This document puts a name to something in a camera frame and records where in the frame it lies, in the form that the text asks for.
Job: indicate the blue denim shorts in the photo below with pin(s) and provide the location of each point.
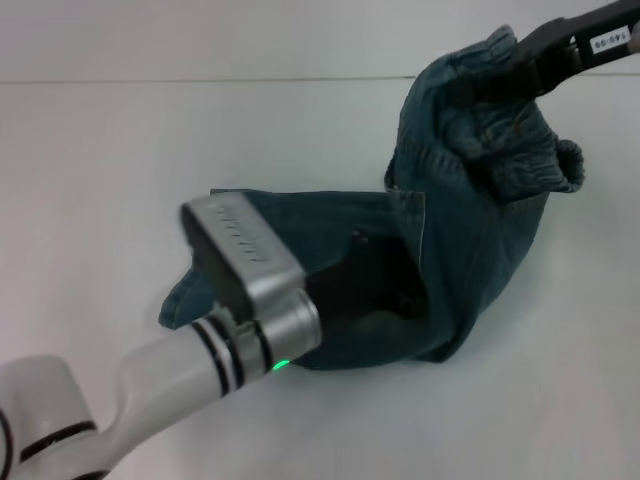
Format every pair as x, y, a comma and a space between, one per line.
450, 225

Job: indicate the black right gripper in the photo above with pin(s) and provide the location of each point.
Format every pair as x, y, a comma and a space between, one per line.
575, 30

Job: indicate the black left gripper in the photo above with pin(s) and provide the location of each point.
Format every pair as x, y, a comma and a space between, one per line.
375, 285

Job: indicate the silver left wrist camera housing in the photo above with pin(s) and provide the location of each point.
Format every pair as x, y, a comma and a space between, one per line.
240, 250

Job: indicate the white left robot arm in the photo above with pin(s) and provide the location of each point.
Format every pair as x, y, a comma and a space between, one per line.
165, 370

